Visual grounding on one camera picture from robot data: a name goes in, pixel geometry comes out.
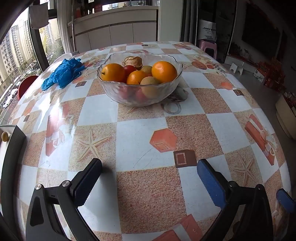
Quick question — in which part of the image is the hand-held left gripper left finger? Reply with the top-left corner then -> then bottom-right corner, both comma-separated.
25,158 -> 103,241

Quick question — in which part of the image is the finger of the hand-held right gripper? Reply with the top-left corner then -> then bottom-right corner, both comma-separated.
276,188 -> 292,215

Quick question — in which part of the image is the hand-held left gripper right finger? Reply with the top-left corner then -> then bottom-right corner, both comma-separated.
196,159 -> 274,241

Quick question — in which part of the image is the white cardboard box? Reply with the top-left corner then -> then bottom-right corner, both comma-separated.
0,125 -> 26,183

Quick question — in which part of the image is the clear glass bowl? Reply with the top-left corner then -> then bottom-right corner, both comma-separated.
97,52 -> 184,107

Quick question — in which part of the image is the pile of blue gloves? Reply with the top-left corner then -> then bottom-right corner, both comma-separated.
41,58 -> 85,91

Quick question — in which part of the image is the red chair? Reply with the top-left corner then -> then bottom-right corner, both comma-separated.
17,75 -> 40,100

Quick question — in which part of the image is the small orange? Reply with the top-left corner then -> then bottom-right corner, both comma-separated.
126,70 -> 147,85

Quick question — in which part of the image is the tan round fruit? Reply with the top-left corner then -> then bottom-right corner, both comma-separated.
140,76 -> 162,98

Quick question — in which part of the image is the red apple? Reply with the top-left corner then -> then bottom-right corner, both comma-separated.
124,65 -> 137,77

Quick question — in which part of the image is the stack of red boxes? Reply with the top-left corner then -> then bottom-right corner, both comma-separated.
257,59 -> 286,93

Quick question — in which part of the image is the yellow-green round fruit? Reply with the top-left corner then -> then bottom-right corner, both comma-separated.
140,65 -> 153,77

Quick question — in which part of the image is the white low stand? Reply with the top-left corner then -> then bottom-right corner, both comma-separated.
224,55 -> 258,73

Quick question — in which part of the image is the white plastic chair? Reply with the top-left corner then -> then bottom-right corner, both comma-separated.
52,53 -> 72,64

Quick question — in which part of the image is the dried brown fruit shell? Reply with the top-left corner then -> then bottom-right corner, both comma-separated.
122,56 -> 143,69

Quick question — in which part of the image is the pink plastic stool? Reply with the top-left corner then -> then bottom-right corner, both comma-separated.
199,39 -> 218,59

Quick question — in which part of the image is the metal pole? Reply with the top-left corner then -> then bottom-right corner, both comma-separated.
72,7 -> 77,52

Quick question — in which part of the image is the white shopping bag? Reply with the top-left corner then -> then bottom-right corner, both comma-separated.
199,20 -> 217,42

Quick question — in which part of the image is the white cabinet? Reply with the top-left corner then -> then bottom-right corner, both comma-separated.
67,6 -> 160,52

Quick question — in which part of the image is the black television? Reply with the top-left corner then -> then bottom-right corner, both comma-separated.
242,5 -> 281,57

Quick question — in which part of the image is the white curtain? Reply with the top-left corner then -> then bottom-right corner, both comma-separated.
57,0 -> 75,54

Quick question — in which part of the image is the grey curtain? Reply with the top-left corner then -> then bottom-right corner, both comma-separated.
180,0 -> 199,44

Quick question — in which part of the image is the grey hanging towel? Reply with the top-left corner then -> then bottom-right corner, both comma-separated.
29,3 -> 49,30

